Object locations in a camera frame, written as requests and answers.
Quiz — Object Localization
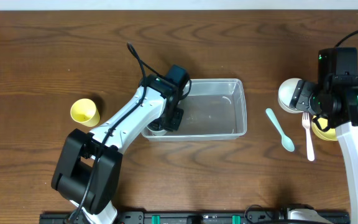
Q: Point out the pink plastic fork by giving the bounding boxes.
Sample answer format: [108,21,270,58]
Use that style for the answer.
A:
[302,112,315,161]

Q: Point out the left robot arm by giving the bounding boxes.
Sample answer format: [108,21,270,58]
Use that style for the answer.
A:
[51,73,191,223]

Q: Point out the white bowl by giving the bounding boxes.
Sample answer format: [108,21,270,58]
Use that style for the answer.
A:
[278,78,301,114]

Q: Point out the yellow bowl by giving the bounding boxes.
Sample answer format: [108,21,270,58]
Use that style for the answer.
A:
[311,118,337,141]

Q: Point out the mint green spoon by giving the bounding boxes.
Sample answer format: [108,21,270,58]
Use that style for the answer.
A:
[265,108,295,152]

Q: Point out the clear plastic container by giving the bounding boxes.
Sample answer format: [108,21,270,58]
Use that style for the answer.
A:
[141,78,247,141]

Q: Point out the yellow cup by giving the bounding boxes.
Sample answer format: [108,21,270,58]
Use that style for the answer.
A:
[70,98,100,127]

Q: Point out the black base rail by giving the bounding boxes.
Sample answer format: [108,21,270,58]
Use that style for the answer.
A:
[39,203,351,224]

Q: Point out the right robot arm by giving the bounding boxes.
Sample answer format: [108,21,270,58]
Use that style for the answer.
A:
[289,47,358,223]

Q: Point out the pale grey cup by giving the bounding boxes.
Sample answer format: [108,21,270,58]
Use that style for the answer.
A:
[147,124,167,136]

